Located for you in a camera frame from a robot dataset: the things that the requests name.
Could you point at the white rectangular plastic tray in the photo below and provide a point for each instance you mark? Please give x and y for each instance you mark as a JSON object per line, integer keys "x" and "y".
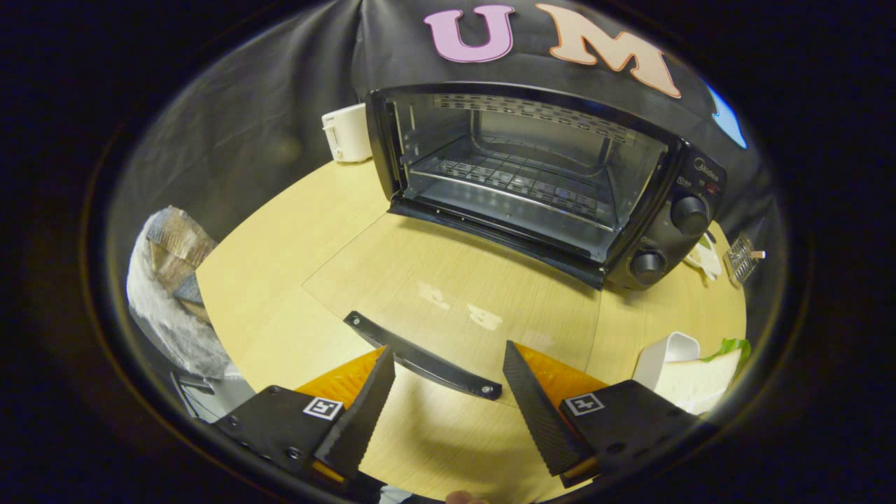
{"x": 665, "y": 353}

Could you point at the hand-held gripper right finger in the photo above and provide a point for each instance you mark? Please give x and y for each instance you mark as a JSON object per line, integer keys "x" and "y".
{"x": 542, "y": 420}

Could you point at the white divided dish with grains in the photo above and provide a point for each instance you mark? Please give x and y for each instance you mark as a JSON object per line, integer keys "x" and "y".
{"x": 703, "y": 260}

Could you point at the black backdrop cloth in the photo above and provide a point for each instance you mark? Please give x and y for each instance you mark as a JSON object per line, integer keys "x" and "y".
{"x": 280, "y": 91}

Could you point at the small white toaster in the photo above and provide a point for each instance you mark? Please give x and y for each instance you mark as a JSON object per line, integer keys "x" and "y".
{"x": 348, "y": 133}

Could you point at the lettuce sandwich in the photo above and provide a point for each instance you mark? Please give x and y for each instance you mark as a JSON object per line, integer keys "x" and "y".
{"x": 700, "y": 381}

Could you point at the chair with furry cover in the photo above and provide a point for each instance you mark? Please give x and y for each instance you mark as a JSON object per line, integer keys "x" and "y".
{"x": 171, "y": 294}

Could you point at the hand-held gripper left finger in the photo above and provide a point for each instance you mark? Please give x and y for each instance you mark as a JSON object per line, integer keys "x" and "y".
{"x": 357, "y": 420}

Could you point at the black toaster oven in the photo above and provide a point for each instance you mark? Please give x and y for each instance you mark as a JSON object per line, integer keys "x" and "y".
{"x": 661, "y": 227}

